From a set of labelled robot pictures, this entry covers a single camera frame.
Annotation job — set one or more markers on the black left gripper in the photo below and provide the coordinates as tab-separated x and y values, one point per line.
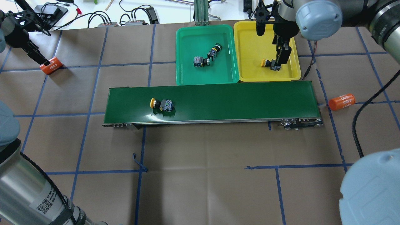
19	36

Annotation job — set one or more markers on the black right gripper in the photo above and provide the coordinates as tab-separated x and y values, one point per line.
283	30

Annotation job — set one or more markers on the yellow push button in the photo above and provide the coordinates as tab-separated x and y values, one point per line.
165	105
271	64

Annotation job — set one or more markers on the green push button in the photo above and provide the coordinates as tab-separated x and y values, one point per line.
212	54
201	61

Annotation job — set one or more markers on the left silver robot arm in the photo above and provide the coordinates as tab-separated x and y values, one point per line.
28	194

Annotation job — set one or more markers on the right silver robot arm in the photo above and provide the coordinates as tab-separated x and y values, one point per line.
370	188

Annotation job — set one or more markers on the yellow plastic tray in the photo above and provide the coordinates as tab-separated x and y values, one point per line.
251	49

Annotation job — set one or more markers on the green conveyor belt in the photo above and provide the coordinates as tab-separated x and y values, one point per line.
292	104

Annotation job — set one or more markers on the green plastic tray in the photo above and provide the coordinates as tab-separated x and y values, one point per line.
197	42

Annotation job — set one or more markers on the black power adapter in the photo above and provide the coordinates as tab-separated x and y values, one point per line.
153	18

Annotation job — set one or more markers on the aluminium frame post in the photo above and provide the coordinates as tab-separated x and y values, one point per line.
201	15

